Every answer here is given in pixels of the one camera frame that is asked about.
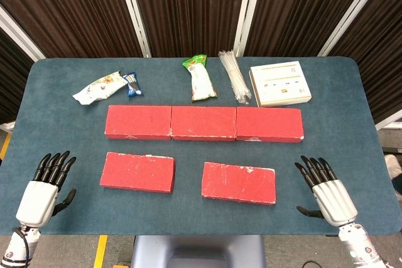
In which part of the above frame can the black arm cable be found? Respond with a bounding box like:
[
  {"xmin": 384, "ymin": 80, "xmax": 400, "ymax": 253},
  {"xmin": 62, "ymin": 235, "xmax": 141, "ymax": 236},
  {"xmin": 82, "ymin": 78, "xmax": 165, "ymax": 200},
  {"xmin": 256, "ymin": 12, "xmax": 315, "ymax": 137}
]
[{"xmin": 12, "ymin": 227, "xmax": 31, "ymax": 260}]

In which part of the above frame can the green white snack bag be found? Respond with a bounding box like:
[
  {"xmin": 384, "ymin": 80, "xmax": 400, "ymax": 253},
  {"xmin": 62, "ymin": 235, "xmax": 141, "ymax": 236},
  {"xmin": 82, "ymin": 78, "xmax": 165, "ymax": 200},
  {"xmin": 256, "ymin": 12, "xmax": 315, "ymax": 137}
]
[{"xmin": 182, "ymin": 54, "xmax": 218, "ymax": 102}]

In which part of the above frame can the brown folding screen panel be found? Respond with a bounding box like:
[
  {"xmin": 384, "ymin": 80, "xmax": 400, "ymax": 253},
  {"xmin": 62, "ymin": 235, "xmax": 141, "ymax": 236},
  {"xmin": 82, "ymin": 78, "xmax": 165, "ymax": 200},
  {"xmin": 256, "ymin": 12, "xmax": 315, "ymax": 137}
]
[
  {"xmin": 234, "ymin": 0, "xmax": 393, "ymax": 58},
  {"xmin": 0, "ymin": 4, "xmax": 46, "ymax": 124},
  {"xmin": 114, "ymin": 0, "xmax": 264, "ymax": 58},
  {"xmin": 0, "ymin": 0, "xmax": 151, "ymax": 59},
  {"xmin": 317, "ymin": 0, "xmax": 402, "ymax": 131}
]

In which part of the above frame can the red brick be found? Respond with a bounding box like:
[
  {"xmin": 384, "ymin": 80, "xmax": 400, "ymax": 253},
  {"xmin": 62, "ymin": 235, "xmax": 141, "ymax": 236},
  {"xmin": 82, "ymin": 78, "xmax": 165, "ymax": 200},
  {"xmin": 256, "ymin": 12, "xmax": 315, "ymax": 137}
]
[
  {"xmin": 201, "ymin": 161, "xmax": 277, "ymax": 206},
  {"xmin": 104, "ymin": 105, "xmax": 173, "ymax": 141},
  {"xmin": 99, "ymin": 151, "xmax": 176, "ymax": 194},
  {"xmin": 170, "ymin": 105, "xmax": 238, "ymax": 142},
  {"xmin": 235, "ymin": 107, "xmax": 305, "ymax": 144}
]

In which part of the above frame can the small blue snack packet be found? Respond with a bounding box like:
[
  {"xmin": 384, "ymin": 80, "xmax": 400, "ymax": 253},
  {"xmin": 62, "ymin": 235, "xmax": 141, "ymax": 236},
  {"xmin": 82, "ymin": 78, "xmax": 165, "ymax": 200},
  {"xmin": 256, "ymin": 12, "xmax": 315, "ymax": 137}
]
[{"xmin": 121, "ymin": 72, "xmax": 144, "ymax": 98}]

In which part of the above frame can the blue table cloth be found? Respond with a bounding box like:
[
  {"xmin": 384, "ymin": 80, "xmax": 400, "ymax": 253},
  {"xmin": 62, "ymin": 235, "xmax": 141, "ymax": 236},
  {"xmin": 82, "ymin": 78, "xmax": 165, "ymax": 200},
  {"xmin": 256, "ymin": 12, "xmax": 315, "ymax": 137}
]
[{"xmin": 0, "ymin": 56, "xmax": 394, "ymax": 237}]

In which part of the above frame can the crumpled white snack packet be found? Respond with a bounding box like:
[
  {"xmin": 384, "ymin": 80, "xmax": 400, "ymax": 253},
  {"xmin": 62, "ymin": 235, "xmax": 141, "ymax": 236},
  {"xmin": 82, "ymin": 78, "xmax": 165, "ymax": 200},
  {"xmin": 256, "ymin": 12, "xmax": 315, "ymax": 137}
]
[{"xmin": 72, "ymin": 70, "xmax": 129, "ymax": 105}]

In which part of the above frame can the yellow floor tape strip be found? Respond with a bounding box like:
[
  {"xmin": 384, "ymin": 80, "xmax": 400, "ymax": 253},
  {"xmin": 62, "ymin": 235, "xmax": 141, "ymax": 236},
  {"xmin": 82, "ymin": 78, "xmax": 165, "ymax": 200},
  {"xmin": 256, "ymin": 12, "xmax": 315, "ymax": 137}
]
[
  {"xmin": 93, "ymin": 235, "xmax": 108, "ymax": 268},
  {"xmin": 0, "ymin": 132, "xmax": 12, "ymax": 159}
]

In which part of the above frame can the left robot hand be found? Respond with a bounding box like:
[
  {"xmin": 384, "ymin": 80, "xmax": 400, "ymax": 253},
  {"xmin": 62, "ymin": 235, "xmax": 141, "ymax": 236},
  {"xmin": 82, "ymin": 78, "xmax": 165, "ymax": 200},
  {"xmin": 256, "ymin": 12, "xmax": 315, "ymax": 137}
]
[{"xmin": 15, "ymin": 151, "xmax": 77, "ymax": 228}]

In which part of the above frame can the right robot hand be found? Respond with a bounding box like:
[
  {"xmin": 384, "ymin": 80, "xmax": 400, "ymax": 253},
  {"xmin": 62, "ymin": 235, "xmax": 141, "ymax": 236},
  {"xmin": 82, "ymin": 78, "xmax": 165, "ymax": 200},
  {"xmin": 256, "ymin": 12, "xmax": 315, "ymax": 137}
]
[{"xmin": 294, "ymin": 154, "xmax": 359, "ymax": 227}]

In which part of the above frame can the flat white cardboard box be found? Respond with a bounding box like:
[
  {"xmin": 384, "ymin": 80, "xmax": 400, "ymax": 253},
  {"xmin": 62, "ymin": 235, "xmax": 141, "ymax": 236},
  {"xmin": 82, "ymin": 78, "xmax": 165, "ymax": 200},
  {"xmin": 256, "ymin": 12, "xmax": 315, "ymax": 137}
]
[{"xmin": 249, "ymin": 61, "xmax": 313, "ymax": 107}]

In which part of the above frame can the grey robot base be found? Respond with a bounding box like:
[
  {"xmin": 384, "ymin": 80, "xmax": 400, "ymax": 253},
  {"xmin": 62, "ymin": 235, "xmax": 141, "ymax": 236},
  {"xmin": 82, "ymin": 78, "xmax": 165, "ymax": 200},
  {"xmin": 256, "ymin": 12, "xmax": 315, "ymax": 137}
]
[{"xmin": 130, "ymin": 235, "xmax": 267, "ymax": 268}]

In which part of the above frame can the clear plastic straw bundle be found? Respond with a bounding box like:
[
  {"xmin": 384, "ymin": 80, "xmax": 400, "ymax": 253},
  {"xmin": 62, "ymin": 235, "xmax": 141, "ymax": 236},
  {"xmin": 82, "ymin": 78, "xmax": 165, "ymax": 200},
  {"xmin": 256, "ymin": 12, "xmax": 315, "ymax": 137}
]
[{"xmin": 218, "ymin": 49, "xmax": 253, "ymax": 105}]

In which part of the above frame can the white shoe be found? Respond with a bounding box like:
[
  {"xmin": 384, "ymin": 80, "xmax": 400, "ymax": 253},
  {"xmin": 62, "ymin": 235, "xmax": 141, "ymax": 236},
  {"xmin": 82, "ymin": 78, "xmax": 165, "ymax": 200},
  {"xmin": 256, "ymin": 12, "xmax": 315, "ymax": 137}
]
[{"xmin": 384, "ymin": 154, "xmax": 402, "ymax": 181}]

